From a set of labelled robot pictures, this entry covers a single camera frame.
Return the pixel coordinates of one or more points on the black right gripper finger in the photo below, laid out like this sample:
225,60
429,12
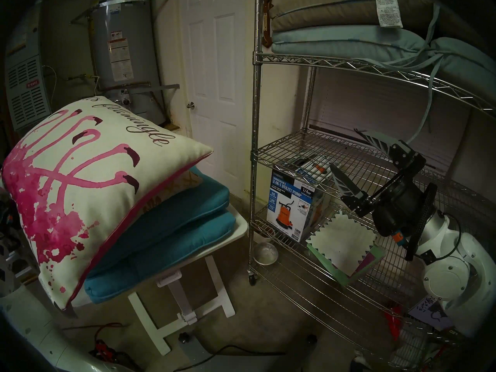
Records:
378,139
348,187

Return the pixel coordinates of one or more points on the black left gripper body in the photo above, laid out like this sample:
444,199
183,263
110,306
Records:
7,224

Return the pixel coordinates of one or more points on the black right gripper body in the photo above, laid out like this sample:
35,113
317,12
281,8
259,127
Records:
399,204

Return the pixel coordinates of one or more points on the pink splash print cushion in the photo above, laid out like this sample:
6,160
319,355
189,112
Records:
97,173

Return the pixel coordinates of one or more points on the cream floral leaf cushion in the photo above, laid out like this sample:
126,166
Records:
182,185

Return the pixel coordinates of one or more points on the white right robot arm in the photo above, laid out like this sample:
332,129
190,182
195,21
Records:
461,274

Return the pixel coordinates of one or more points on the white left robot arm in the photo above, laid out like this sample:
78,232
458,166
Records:
31,328

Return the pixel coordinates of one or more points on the pale blue bench cushion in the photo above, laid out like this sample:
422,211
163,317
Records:
329,40

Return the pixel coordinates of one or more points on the brown bench cushion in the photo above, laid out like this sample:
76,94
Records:
329,12

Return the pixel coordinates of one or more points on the teal tufted seat cushion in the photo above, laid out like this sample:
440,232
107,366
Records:
174,251
186,208

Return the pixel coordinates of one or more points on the utility pump cardboard box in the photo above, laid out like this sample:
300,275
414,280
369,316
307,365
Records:
288,208

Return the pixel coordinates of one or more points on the purple paper sheet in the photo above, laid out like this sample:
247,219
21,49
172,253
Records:
366,264

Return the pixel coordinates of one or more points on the metal bowl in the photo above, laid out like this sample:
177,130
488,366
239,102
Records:
266,254

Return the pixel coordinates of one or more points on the white box with black print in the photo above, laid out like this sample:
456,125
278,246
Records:
426,313

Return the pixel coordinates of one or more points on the red plastic object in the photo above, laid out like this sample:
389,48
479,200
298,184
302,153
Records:
394,322

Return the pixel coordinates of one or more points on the grey furnace unit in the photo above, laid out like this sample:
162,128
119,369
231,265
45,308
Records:
29,88

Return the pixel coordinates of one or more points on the white panel door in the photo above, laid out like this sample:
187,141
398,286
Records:
217,104

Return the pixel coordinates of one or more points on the black floor knob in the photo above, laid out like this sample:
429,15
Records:
312,338
184,337

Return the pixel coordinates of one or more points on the white overbed table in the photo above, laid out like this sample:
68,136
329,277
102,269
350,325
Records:
223,293

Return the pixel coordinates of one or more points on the grey floor plate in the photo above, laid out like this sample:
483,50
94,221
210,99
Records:
197,355

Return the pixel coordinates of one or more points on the grey water heater tank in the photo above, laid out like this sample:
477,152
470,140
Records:
124,26

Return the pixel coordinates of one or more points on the metal step ladder frame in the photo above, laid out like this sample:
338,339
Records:
15,266

